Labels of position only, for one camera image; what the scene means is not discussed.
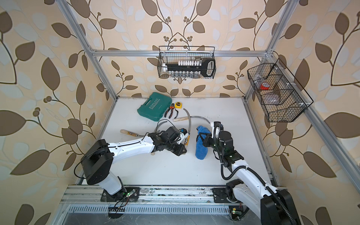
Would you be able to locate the black socket bit holder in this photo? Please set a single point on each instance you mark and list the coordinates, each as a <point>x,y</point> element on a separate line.
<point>198,68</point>

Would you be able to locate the wall wire basket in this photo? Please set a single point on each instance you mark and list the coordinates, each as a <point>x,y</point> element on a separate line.
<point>286,99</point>
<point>177,53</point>

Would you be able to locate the green plastic tool case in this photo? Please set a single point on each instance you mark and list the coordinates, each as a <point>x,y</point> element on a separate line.
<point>155,106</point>

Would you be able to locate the aluminium front rail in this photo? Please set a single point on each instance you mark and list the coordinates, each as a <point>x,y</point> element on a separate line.
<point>182,195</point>

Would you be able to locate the red item in basket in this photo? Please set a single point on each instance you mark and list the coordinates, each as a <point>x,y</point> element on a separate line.
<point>265,86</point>

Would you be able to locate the blue microfiber rag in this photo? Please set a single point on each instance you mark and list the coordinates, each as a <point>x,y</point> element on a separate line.
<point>201,150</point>

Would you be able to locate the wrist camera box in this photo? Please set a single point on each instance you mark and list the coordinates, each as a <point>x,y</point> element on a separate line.
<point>217,127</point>
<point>184,137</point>

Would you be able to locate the back wall wire basket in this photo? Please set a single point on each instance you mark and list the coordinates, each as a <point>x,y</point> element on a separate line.
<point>177,53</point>

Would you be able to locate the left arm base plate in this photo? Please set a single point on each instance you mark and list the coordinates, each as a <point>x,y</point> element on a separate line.
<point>125,193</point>

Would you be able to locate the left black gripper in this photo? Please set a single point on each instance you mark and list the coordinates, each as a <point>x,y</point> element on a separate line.
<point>180,152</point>

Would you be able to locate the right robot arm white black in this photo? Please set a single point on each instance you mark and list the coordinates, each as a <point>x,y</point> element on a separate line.
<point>272,205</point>

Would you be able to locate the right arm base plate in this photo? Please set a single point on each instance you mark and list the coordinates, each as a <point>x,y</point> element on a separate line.
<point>223,195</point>

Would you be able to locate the right wall wire basket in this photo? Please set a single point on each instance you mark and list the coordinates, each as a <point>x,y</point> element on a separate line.
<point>286,99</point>

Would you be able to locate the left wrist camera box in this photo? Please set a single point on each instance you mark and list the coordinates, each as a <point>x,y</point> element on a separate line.
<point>184,137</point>

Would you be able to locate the yellow black tape measure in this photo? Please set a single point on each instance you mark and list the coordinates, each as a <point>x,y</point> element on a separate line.
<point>178,105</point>

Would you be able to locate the black red handled pliers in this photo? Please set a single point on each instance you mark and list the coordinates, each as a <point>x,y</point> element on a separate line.
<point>171,110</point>

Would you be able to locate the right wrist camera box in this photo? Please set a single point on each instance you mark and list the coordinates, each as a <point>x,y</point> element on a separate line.
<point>217,127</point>

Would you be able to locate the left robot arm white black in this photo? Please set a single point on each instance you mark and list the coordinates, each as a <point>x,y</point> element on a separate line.
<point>97,162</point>

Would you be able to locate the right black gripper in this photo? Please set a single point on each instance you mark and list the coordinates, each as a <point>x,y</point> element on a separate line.
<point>206,140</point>

